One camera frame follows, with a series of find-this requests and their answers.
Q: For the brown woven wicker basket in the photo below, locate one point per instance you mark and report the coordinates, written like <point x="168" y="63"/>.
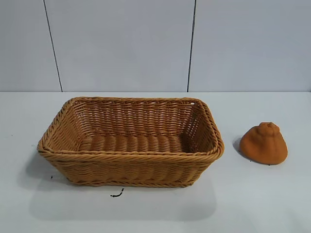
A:
<point x="121" y="167"/>

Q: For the orange swirl bread toy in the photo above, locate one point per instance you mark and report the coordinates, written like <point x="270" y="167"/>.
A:
<point x="262" y="148"/>

